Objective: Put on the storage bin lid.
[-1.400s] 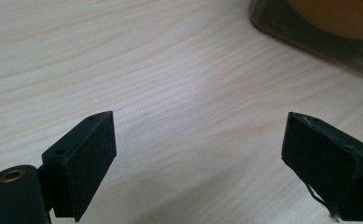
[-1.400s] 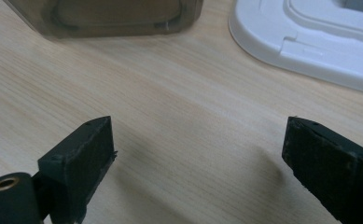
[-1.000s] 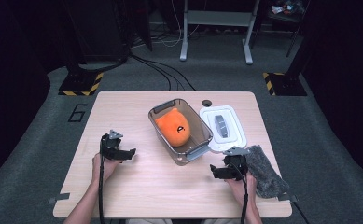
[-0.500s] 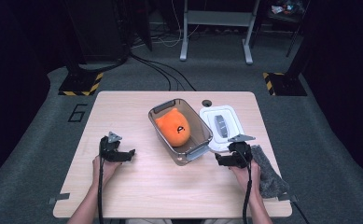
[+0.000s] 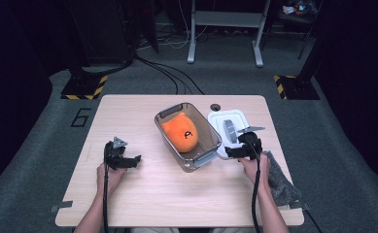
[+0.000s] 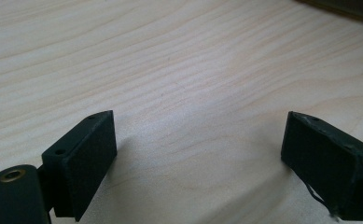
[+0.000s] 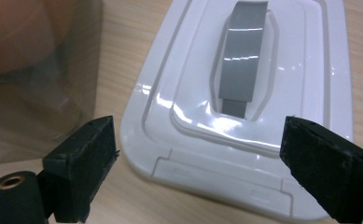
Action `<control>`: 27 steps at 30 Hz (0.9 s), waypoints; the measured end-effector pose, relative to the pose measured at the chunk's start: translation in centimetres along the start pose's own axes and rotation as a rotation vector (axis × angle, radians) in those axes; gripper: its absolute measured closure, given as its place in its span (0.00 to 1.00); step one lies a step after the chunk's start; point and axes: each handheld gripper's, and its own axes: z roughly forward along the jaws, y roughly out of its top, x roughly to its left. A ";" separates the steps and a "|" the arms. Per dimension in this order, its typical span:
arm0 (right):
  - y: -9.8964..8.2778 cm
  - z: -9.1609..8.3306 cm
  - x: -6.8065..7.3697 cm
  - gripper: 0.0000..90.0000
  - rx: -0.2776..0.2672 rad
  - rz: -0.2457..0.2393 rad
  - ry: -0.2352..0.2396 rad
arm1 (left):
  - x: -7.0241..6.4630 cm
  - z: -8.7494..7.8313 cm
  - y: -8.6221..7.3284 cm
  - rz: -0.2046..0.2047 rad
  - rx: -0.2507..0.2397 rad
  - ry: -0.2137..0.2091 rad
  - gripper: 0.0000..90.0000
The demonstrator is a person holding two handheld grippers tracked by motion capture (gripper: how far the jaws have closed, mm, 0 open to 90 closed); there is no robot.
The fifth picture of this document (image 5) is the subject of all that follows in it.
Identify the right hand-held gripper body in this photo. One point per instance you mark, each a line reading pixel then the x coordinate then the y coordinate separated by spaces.
pixel 253 145

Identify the person's right hand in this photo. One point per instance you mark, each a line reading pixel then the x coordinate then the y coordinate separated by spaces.
pixel 264 171

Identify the pile of colourful small things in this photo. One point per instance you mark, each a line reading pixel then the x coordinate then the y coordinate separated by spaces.
pixel 298 8

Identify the grey fuzzy cloth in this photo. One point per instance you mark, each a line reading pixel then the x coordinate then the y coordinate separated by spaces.
pixel 282 184

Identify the person's left hand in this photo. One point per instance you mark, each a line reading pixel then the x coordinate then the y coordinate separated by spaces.
pixel 110 179

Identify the striped black stand base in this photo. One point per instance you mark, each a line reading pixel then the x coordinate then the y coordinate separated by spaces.
pixel 83 87
pixel 298 88

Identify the dark cabinet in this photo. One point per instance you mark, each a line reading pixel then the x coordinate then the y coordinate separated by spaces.
pixel 102 32

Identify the grey transparent storage box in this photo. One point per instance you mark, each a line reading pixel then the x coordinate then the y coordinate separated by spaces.
pixel 206 136

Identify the grey table corner bracket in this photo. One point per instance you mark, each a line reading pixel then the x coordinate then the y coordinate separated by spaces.
pixel 304 206
pixel 61 206

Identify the white metal stand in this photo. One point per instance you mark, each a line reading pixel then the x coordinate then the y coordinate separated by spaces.
pixel 228 18

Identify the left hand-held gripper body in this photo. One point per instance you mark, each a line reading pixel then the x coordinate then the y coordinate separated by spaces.
pixel 113 155

